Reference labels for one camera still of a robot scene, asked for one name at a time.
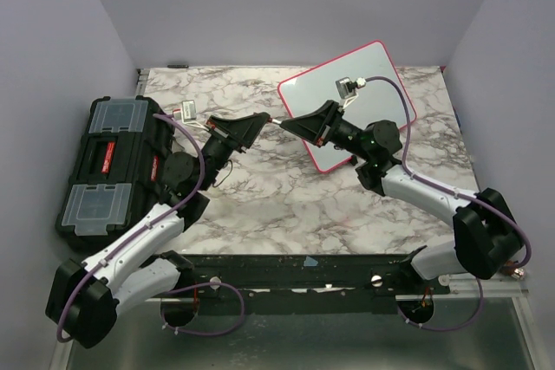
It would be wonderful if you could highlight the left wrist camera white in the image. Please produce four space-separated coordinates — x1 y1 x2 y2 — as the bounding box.
172 101 206 129

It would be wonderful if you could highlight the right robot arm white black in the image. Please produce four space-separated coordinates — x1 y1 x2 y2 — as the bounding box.
280 101 524 294

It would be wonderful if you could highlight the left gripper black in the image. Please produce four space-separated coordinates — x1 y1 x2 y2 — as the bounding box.
198 113 270 192

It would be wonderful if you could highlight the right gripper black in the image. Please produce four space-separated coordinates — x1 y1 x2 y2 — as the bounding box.
280 101 372 162

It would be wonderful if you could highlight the black toolbox with clear lids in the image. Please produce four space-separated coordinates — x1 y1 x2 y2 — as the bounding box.
55 96 174 253

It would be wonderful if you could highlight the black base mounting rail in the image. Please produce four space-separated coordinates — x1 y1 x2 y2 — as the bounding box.
160 254 450 323

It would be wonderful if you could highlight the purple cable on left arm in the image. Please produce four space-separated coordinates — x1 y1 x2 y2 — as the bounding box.
55 113 246 342

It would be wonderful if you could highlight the whiteboard with pink frame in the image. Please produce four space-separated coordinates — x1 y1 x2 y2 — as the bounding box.
277 40 418 173

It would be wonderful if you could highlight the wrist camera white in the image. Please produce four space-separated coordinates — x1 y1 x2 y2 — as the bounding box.
336 77 367 109
172 101 206 129

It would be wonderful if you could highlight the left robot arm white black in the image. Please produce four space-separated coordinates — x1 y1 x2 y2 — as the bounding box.
46 113 271 348

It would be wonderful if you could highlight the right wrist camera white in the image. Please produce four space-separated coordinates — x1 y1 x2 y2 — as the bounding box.
336 77 367 109

